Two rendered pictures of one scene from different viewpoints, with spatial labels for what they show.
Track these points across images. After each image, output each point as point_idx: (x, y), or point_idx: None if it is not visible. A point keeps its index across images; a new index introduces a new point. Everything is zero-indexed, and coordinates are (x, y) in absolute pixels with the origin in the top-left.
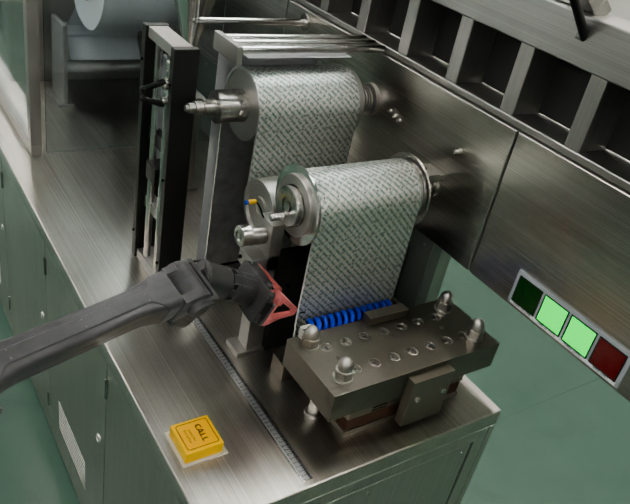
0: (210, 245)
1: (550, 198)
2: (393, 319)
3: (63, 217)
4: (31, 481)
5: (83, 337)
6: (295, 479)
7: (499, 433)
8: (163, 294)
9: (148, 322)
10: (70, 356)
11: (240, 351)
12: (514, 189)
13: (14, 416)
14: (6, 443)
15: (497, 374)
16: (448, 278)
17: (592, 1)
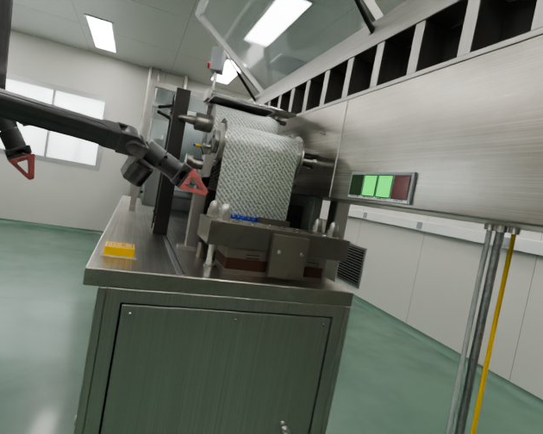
0: None
1: (364, 119)
2: (278, 226)
3: (125, 218)
4: (65, 414)
5: (45, 108)
6: (171, 272)
7: None
8: (110, 125)
9: (96, 138)
10: (35, 120)
11: (181, 245)
12: (348, 130)
13: (78, 381)
14: (65, 393)
15: (422, 426)
16: (391, 370)
17: (374, 15)
